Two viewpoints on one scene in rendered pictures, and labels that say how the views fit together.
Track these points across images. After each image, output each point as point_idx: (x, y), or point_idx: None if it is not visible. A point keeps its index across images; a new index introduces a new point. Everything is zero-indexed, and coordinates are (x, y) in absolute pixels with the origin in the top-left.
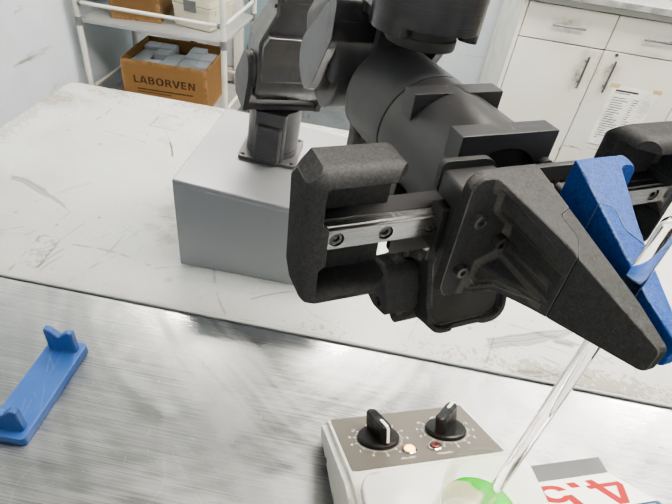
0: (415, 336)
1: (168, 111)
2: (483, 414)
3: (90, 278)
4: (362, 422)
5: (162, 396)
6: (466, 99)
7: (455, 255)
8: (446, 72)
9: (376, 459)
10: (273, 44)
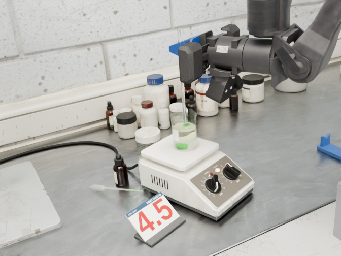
0: (268, 244)
1: None
2: (208, 232)
3: None
4: (241, 181)
5: (311, 171)
6: (234, 36)
7: None
8: (251, 40)
9: (223, 162)
10: None
